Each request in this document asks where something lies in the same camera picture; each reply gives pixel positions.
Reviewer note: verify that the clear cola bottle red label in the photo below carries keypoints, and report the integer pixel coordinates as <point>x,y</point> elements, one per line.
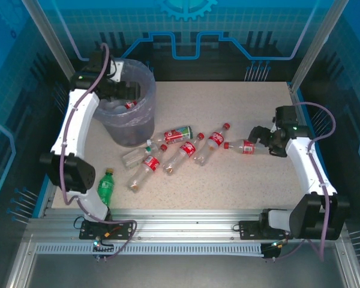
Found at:
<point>151,163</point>
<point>215,140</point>
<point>129,105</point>
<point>187,150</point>
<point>248,147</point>

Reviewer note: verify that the small clear bottle green cap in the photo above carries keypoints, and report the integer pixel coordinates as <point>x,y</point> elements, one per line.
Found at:
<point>133,157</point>

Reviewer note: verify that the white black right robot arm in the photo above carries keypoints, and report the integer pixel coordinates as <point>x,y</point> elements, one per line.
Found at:
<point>306,168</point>

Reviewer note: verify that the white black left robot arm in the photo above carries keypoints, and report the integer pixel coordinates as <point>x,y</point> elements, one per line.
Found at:
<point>75,126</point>

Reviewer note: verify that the clear plastic bin liner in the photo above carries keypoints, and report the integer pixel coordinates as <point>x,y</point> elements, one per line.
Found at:
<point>149,99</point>

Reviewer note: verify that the grey round waste bin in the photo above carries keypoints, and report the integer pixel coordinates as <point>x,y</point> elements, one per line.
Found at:
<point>132,133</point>

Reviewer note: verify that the bottle with red green label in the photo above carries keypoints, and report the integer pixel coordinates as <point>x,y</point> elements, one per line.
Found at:
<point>177,135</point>

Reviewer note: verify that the green plastic bottle yellow cap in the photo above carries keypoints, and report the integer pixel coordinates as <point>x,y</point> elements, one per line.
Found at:
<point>105,186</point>

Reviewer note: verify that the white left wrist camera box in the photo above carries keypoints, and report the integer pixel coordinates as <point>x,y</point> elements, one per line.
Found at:
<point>117,70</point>

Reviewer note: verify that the aluminium frame post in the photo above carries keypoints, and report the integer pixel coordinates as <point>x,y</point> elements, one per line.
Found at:
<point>52,42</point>
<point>318,42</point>

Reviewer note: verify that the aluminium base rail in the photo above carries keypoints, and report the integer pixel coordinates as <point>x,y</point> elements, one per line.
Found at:
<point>183,222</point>

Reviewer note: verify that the aluminium side rail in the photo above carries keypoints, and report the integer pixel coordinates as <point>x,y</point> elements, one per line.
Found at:
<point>345,264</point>
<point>24,255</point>

